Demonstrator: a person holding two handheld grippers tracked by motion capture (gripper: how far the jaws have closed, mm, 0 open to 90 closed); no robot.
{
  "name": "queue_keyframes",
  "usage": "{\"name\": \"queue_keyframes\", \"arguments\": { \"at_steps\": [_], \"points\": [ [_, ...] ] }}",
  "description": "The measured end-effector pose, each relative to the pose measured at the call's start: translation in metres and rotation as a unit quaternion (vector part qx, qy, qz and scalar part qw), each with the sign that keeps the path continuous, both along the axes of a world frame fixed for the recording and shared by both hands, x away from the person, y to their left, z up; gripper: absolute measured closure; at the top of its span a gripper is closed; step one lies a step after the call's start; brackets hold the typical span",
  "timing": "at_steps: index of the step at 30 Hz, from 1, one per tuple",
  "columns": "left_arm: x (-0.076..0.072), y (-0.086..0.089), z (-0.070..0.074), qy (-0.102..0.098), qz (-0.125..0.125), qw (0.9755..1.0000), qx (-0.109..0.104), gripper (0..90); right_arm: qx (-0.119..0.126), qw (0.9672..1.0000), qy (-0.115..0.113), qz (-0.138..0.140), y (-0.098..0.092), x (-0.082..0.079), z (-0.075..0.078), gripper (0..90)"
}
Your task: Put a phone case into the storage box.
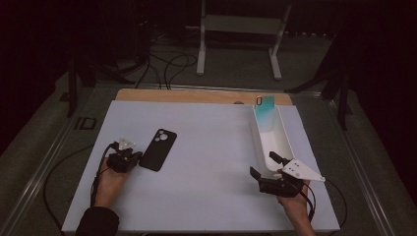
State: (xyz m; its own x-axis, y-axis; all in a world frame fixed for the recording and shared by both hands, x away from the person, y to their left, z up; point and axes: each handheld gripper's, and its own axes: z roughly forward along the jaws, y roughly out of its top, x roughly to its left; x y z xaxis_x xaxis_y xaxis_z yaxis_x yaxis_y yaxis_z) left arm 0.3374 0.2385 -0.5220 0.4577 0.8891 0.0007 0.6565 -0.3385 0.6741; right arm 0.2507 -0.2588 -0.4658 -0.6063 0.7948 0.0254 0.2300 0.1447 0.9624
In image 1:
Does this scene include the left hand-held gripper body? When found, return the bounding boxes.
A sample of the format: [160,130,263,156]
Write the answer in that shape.
[106,137,139,174]

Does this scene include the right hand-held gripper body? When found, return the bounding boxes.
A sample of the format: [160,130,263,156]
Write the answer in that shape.
[259,159,327,199]

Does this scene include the black phone case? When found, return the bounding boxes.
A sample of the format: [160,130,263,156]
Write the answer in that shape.
[138,128,178,172]

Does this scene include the white plastic bin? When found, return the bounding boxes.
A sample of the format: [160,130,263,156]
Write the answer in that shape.
[250,102,296,181]

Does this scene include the teal and pink phone case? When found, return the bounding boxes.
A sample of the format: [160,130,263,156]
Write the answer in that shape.
[254,94,278,132]

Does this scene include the person's right hand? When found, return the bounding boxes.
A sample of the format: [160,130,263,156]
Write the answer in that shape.
[276,180,312,223]

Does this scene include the person's left hand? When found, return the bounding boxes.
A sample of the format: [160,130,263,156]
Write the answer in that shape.
[94,156,132,209]

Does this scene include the white table board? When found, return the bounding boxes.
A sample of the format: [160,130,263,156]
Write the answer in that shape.
[61,99,341,234]

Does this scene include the black stand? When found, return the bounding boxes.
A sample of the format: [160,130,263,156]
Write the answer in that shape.
[284,29,353,132]
[67,58,136,118]

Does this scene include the white metal stand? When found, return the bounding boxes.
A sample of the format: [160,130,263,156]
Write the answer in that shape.
[186,0,293,82]

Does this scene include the left hand-held gripper cable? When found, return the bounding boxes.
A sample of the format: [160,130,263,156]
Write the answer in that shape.
[90,141,119,208]

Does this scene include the hand-held gripper cable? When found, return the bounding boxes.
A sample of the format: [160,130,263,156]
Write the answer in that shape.
[90,141,119,208]
[293,178,348,230]

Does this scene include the right hand-held gripper cable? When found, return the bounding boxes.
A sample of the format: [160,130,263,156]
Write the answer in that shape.
[293,178,348,230]

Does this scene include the metal floor rail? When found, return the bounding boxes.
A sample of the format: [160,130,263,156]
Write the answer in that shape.
[0,88,96,236]
[324,97,394,236]

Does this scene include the thin black cable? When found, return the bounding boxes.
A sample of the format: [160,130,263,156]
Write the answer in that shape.
[43,144,94,232]

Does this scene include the black floor cables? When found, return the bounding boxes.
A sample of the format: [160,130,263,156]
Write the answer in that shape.
[136,32,200,90]

